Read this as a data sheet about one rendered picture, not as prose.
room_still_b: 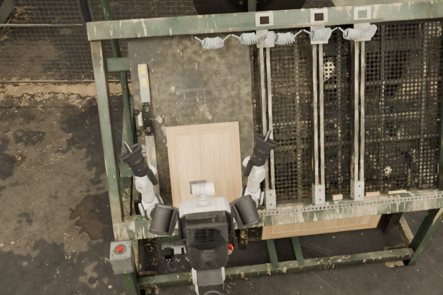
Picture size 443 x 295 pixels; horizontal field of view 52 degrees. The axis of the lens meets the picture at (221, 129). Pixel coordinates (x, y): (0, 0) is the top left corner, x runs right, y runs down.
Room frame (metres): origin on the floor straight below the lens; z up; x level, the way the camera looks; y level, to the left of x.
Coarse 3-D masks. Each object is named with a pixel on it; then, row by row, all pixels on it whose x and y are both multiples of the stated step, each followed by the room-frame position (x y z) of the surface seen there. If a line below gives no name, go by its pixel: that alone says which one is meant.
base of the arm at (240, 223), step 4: (244, 196) 1.41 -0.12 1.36; (248, 196) 1.40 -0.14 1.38; (236, 200) 1.39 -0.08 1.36; (240, 200) 1.38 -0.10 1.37; (244, 200) 1.38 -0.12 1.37; (236, 204) 1.39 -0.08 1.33; (236, 208) 1.37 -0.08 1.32; (236, 212) 1.35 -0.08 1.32; (236, 216) 1.34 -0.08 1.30; (240, 216) 1.34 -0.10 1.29; (240, 220) 1.32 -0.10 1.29; (256, 220) 1.31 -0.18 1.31; (260, 220) 1.32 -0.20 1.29; (240, 224) 1.30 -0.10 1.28; (248, 224) 1.29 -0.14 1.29; (252, 224) 1.29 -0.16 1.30
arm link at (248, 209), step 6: (240, 204) 1.37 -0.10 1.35; (246, 204) 1.37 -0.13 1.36; (252, 204) 1.38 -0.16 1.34; (240, 210) 1.36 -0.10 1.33; (246, 210) 1.35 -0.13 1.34; (252, 210) 1.35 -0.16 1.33; (246, 216) 1.32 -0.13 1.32; (252, 216) 1.32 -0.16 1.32; (258, 216) 1.34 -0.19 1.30; (246, 222) 1.31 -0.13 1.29
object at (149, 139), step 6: (138, 66) 2.09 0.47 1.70; (138, 72) 2.07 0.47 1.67; (144, 90) 2.01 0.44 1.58; (144, 96) 1.99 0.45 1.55; (150, 102) 1.99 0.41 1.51; (150, 138) 1.86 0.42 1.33; (150, 144) 1.84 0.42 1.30; (150, 150) 1.82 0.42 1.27; (150, 156) 1.80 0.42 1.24; (150, 162) 1.78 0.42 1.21; (156, 162) 1.80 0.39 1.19; (156, 168) 1.77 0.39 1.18; (156, 174) 1.75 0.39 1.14; (156, 186) 1.70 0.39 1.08; (156, 192) 1.68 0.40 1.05
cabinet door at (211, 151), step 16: (176, 128) 1.92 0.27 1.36; (192, 128) 1.93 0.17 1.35; (208, 128) 1.94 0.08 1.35; (224, 128) 1.94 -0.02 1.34; (176, 144) 1.87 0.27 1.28; (192, 144) 1.88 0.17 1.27; (208, 144) 1.89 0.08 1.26; (224, 144) 1.89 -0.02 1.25; (176, 160) 1.82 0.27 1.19; (192, 160) 1.83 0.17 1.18; (208, 160) 1.83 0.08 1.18; (224, 160) 1.84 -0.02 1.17; (240, 160) 1.84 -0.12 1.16; (176, 176) 1.76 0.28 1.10; (192, 176) 1.77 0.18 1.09; (208, 176) 1.78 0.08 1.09; (224, 176) 1.78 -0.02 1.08; (240, 176) 1.79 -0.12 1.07; (176, 192) 1.71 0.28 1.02; (224, 192) 1.73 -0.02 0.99; (240, 192) 1.73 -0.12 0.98
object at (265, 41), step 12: (264, 24) 2.21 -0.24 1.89; (264, 36) 2.18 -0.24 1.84; (264, 48) 2.20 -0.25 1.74; (264, 60) 2.17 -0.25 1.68; (264, 72) 2.13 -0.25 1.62; (264, 84) 2.07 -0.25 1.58; (264, 96) 2.02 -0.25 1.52; (264, 108) 1.99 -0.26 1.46; (264, 120) 1.95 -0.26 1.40; (264, 132) 1.91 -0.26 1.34; (264, 168) 1.79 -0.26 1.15; (264, 180) 1.76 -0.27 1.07; (264, 192) 1.73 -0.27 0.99; (264, 204) 1.70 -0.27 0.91
